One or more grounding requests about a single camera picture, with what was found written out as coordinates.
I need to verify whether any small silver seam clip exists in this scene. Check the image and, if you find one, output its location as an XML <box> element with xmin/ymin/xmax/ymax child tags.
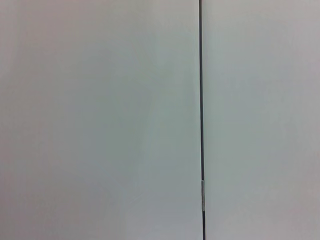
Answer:
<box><xmin>200</xmin><ymin>179</ymin><xmax>206</xmax><ymax>212</ymax></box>

